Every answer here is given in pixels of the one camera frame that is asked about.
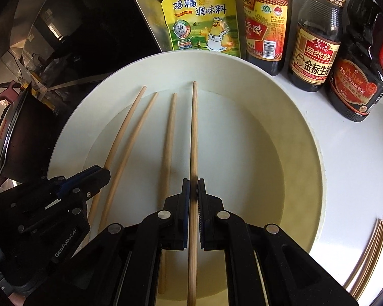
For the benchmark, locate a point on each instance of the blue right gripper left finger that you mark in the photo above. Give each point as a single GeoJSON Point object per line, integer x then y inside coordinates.
{"type": "Point", "coordinates": [175, 227]}

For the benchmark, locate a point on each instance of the black gas stove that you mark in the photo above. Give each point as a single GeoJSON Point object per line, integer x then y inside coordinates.
{"type": "Point", "coordinates": [71, 67]}

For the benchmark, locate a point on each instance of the dark pot with glass lid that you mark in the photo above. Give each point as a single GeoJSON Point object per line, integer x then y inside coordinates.
{"type": "Point", "coordinates": [27, 136]}

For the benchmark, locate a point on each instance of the vinegar bottle yellow cap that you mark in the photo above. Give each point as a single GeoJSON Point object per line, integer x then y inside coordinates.
{"type": "Point", "coordinates": [267, 25]}

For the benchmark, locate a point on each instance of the round cream tray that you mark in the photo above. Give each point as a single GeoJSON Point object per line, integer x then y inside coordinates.
{"type": "Point", "coordinates": [206, 114]}

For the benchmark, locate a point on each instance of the large soy sauce jug red handle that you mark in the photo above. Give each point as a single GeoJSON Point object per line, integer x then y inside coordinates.
{"type": "Point", "coordinates": [355, 82]}

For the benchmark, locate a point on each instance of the soy sauce bottle yellow cap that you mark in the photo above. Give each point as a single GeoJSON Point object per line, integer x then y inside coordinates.
{"type": "Point", "coordinates": [319, 34]}

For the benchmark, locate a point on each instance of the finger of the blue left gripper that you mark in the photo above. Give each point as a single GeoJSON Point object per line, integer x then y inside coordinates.
{"type": "Point", "coordinates": [86, 184]}

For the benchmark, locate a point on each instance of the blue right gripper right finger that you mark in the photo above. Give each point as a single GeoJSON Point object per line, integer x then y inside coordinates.
{"type": "Point", "coordinates": [209, 227]}

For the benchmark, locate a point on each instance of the yellow chicken seasoning pouch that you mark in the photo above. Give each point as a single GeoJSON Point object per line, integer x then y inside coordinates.
{"type": "Point", "coordinates": [202, 25]}

